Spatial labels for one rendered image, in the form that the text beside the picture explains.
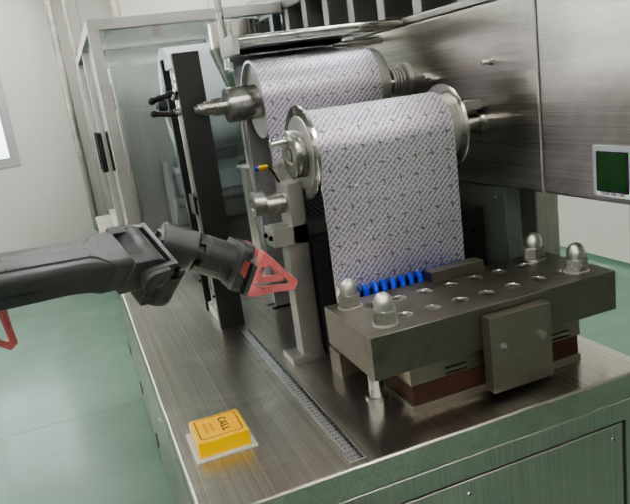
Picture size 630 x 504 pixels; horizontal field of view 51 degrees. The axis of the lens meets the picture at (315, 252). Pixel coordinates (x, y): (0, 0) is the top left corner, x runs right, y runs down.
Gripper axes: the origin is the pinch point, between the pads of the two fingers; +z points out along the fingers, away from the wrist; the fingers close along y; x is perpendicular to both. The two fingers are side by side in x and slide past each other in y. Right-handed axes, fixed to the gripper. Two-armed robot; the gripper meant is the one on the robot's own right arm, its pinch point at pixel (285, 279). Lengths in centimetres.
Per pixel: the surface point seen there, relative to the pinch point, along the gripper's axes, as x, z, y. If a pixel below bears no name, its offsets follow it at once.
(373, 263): 6.5, 13.3, -0.2
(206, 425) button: -21.3, -7.1, 8.7
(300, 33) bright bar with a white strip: 42, -2, -30
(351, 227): 10.7, 7.5, -0.1
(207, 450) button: -22.9, -7.3, 13.0
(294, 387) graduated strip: -15.8, 7.4, 0.3
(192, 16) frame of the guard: 52, -14, -102
